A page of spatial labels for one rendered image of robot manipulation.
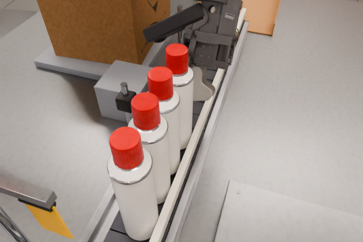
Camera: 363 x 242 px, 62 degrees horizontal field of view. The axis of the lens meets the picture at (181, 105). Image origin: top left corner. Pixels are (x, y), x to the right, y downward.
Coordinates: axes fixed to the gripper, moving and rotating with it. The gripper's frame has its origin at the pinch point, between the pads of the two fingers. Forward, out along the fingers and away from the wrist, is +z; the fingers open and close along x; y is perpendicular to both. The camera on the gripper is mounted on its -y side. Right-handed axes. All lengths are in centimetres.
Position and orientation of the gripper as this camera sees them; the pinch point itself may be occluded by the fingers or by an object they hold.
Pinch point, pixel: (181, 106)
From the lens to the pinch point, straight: 56.2
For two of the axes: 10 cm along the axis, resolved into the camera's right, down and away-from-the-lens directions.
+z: -1.6, 9.5, 2.7
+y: 9.5, 2.2, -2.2
